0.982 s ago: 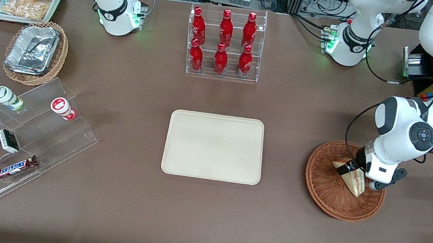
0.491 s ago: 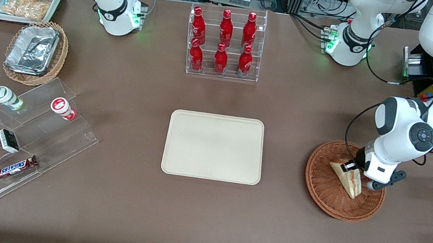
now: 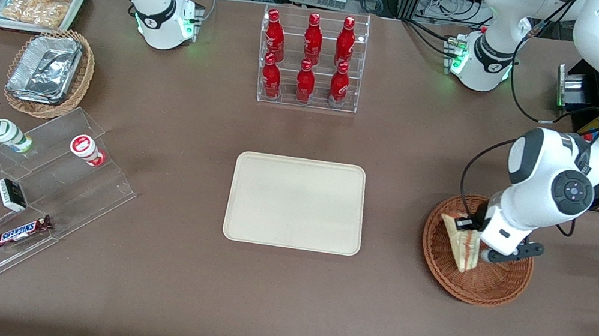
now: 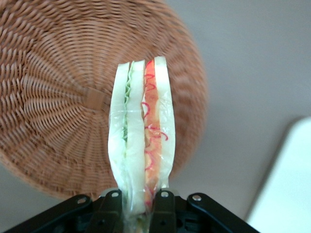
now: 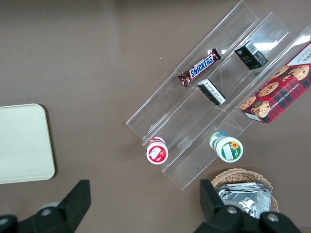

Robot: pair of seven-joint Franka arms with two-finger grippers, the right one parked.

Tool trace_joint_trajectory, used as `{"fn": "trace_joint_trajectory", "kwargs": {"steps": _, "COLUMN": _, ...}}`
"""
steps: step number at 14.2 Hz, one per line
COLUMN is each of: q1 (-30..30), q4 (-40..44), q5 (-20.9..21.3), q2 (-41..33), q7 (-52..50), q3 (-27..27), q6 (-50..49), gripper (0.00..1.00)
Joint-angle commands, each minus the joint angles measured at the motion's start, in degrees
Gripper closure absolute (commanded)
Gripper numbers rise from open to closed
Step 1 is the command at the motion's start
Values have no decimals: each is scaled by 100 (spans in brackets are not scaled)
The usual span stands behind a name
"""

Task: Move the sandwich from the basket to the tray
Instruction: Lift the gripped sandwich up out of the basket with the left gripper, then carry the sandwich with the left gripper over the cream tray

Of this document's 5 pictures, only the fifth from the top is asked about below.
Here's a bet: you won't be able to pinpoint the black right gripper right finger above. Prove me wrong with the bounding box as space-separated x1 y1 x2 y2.
193 179 302 233

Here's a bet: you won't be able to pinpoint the green lid yogurt cup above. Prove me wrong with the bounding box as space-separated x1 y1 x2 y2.
209 131 244 163

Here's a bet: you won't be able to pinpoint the small black box gold print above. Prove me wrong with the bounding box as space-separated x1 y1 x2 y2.
234 40 269 71

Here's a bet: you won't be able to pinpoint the Snickers chocolate bar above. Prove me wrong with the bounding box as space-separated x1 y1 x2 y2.
177 48 222 88

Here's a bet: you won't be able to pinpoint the clear acrylic stepped stand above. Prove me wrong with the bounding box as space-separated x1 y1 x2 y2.
125 0 311 191

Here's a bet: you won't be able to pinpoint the red plaid cookie box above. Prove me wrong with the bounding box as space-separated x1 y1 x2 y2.
239 40 311 125

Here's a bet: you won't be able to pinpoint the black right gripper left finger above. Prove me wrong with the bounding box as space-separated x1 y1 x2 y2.
0 179 92 233

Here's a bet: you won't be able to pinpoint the red lid yogurt cup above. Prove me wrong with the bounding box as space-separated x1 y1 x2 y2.
146 136 169 165

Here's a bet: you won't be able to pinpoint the silver foil packets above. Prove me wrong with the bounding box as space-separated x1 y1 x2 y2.
216 182 273 220

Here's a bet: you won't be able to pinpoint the light wicker basket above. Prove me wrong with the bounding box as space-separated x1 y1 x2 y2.
210 168 278 219

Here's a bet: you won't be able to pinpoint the beige rectangular tray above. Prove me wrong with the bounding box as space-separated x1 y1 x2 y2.
0 103 56 184

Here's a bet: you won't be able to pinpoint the small black box white label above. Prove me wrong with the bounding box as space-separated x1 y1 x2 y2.
197 78 227 106

